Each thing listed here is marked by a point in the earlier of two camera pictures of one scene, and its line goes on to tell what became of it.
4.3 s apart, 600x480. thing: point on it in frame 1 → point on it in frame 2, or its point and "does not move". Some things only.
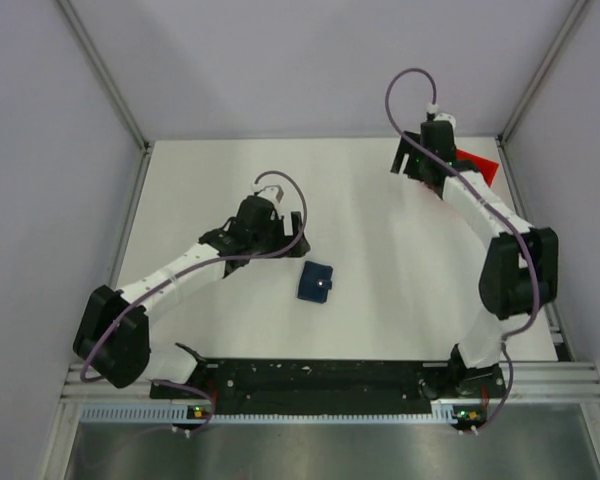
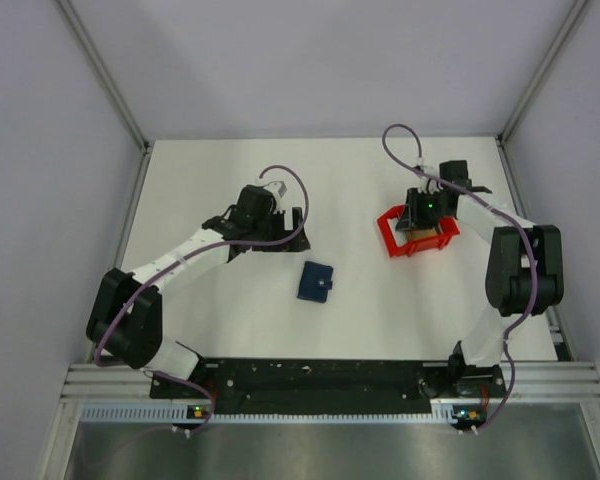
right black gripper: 410,148 → 411,214
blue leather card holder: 316,282 does not move
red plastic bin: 487,168 → 449,228
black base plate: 314,386 does not move
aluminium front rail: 561,382 does not move
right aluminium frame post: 542,71 does not move
